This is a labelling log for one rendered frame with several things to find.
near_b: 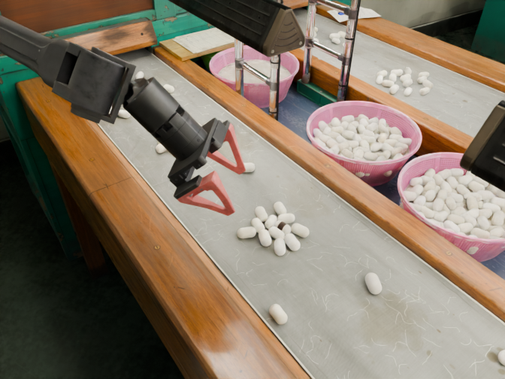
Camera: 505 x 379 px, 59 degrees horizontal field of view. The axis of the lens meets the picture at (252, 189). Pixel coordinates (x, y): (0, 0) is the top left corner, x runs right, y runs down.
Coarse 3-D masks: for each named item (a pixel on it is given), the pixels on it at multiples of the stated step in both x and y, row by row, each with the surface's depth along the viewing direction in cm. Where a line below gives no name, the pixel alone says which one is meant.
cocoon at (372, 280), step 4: (368, 276) 74; (372, 276) 74; (376, 276) 74; (368, 280) 73; (372, 280) 73; (376, 280) 73; (368, 284) 73; (372, 284) 72; (376, 284) 72; (380, 284) 73; (368, 288) 73; (372, 288) 72; (376, 288) 72; (380, 288) 72; (372, 292) 72; (376, 292) 72
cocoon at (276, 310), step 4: (276, 304) 70; (272, 308) 69; (276, 308) 69; (280, 308) 69; (272, 312) 69; (276, 312) 69; (280, 312) 69; (284, 312) 69; (272, 316) 69; (276, 316) 68; (280, 316) 68; (284, 316) 68; (276, 320) 68; (280, 320) 68; (284, 320) 68
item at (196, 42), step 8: (200, 32) 149; (208, 32) 149; (216, 32) 149; (224, 32) 149; (176, 40) 144; (184, 40) 144; (192, 40) 144; (200, 40) 144; (208, 40) 144; (216, 40) 144; (224, 40) 144; (232, 40) 144; (192, 48) 139; (200, 48) 139; (208, 48) 139
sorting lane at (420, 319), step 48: (192, 96) 124; (144, 144) 106; (240, 144) 106; (240, 192) 93; (288, 192) 93; (240, 240) 83; (336, 240) 83; (384, 240) 83; (240, 288) 74; (288, 288) 74; (336, 288) 74; (384, 288) 74; (432, 288) 74; (288, 336) 68; (336, 336) 68; (384, 336) 68; (432, 336) 68; (480, 336) 68
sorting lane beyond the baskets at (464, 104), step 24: (336, 24) 165; (336, 48) 149; (360, 48) 149; (384, 48) 149; (360, 72) 135; (432, 72) 135; (408, 96) 124; (432, 96) 124; (456, 96) 124; (480, 96) 124; (504, 96) 124; (456, 120) 114; (480, 120) 114
